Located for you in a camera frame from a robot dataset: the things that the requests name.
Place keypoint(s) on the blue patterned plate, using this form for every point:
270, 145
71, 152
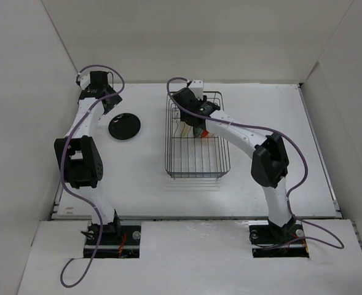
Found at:
197, 132

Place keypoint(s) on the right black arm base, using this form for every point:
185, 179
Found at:
266, 245

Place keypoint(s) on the orange plate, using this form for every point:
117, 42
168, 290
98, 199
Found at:
204, 134

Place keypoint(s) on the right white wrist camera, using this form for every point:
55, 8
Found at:
196, 86

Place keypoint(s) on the black plate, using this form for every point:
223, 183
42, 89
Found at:
124, 126

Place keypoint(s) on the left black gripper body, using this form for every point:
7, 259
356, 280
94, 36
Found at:
109, 91

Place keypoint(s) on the grey wire dish rack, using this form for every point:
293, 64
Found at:
193, 157

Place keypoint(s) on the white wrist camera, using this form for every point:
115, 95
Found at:
83, 81
196, 86

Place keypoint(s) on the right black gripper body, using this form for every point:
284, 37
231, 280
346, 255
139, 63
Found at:
184, 118

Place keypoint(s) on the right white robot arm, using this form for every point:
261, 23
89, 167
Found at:
269, 159

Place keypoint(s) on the cream plate with flowers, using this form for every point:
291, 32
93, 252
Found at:
184, 131

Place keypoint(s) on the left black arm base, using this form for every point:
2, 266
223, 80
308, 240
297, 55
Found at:
123, 244

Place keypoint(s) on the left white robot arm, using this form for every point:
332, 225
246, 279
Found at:
78, 158

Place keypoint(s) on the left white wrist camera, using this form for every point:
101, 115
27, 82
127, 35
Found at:
83, 81

